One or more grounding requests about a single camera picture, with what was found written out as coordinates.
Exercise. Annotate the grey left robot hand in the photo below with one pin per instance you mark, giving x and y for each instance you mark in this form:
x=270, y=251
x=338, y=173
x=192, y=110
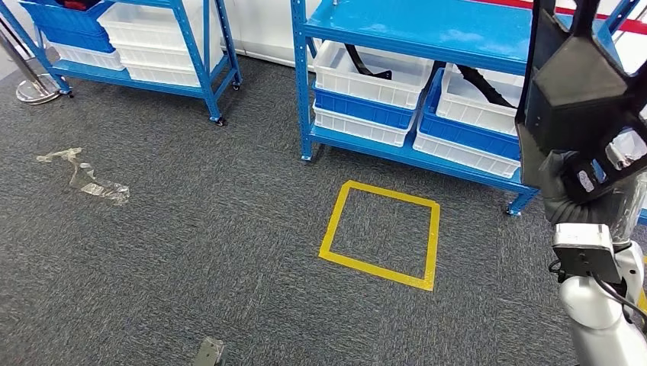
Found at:
x=208, y=353

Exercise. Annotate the black license plate frame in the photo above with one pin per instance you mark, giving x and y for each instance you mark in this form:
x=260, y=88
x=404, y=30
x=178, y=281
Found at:
x=571, y=86

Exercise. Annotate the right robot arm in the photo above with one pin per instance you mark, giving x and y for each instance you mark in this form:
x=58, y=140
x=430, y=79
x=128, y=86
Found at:
x=596, y=313

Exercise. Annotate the blue metal shelf rack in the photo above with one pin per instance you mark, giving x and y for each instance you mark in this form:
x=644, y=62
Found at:
x=404, y=25
x=197, y=60

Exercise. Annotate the black curved trim part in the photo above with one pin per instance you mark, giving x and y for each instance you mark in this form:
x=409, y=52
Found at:
x=480, y=82
x=354, y=58

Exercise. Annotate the crumpled clear plastic wrap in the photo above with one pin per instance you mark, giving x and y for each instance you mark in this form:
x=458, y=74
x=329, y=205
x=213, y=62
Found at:
x=101, y=191

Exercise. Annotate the yellow floor tape square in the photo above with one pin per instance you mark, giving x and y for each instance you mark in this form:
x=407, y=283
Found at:
x=384, y=194

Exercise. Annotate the black and red item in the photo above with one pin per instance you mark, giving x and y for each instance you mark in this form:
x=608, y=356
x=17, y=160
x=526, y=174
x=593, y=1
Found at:
x=76, y=4

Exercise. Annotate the chrome stanchion post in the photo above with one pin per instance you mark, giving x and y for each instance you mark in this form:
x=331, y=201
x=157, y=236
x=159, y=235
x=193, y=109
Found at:
x=38, y=91

